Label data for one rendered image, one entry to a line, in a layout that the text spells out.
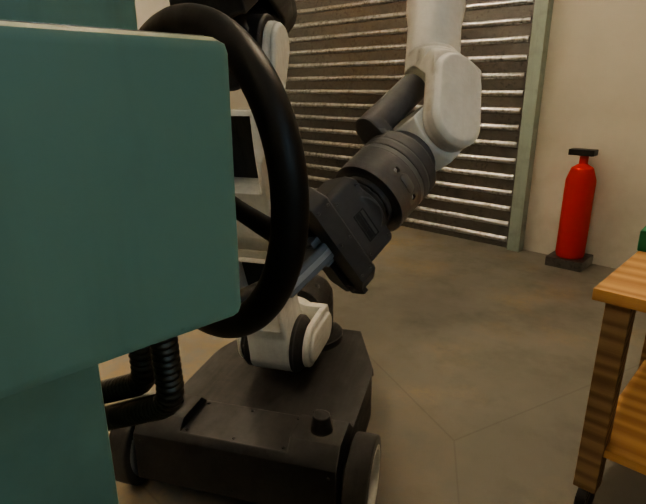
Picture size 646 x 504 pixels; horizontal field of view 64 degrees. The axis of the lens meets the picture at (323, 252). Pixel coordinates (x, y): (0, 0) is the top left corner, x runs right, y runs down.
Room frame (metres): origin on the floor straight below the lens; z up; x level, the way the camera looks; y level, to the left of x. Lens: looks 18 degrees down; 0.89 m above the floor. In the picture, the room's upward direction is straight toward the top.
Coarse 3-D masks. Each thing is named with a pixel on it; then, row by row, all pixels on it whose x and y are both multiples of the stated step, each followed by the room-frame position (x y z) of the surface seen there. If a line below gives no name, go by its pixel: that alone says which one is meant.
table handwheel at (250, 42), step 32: (192, 32) 0.42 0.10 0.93; (224, 32) 0.40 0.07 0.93; (256, 64) 0.38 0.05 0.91; (256, 96) 0.37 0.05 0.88; (288, 128) 0.36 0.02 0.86; (288, 160) 0.35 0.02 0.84; (288, 192) 0.35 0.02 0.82; (256, 224) 0.38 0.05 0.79; (288, 224) 0.35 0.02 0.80; (288, 256) 0.35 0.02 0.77; (256, 288) 0.38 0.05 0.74; (288, 288) 0.37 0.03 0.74; (224, 320) 0.41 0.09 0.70; (256, 320) 0.38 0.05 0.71
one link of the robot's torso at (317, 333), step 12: (300, 300) 1.28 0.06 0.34; (312, 312) 1.26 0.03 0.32; (324, 312) 1.25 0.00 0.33; (312, 324) 1.15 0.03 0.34; (324, 324) 1.21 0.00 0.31; (312, 336) 1.13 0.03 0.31; (324, 336) 1.21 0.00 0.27; (240, 348) 1.15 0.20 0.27; (312, 348) 1.12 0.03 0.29; (312, 360) 1.12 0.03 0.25
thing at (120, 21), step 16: (0, 0) 0.29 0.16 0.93; (16, 0) 0.29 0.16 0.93; (32, 0) 0.30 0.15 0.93; (48, 0) 0.30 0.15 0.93; (64, 0) 0.31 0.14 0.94; (80, 0) 0.32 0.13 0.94; (96, 0) 0.32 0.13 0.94; (112, 0) 0.33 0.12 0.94; (128, 0) 0.34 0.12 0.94; (0, 16) 0.29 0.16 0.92; (16, 16) 0.29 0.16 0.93; (32, 16) 0.30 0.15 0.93; (48, 16) 0.30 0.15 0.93; (64, 16) 0.31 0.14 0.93; (80, 16) 0.32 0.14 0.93; (96, 16) 0.32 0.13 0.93; (112, 16) 0.33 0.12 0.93; (128, 16) 0.34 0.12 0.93
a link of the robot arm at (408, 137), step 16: (400, 80) 0.62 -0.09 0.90; (416, 80) 0.62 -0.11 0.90; (384, 96) 0.60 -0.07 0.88; (400, 96) 0.60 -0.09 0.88; (416, 96) 0.61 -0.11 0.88; (368, 112) 0.58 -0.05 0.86; (384, 112) 0.58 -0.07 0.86; (400, 112) 0.59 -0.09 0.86; (416, 112) 0.58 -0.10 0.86; (368, 128) 0.57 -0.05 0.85; (384, 128) 0.57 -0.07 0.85; (400, 128) 0.58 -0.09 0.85; (416, 128) 0.57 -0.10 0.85; (384, 144) 0.54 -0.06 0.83; (400, 144) 0.54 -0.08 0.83; (416, 144) 0.54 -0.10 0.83; (432, 144) 0.57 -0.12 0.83; (416, 160) 0.53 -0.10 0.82; (432, 160) 0.56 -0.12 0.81; (448, 160) 0.57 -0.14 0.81; (432, 176) 0.55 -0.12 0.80
